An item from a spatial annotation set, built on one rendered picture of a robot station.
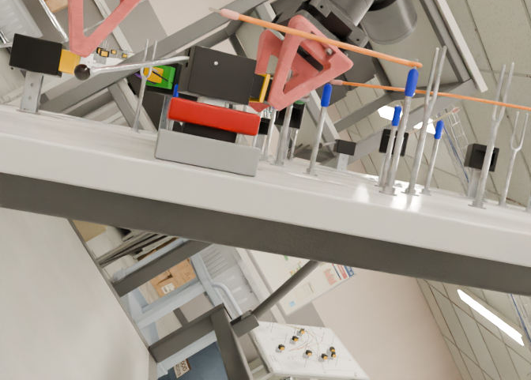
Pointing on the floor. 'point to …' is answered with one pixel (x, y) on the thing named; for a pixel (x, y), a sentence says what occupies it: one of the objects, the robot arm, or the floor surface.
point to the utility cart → (143, 310)
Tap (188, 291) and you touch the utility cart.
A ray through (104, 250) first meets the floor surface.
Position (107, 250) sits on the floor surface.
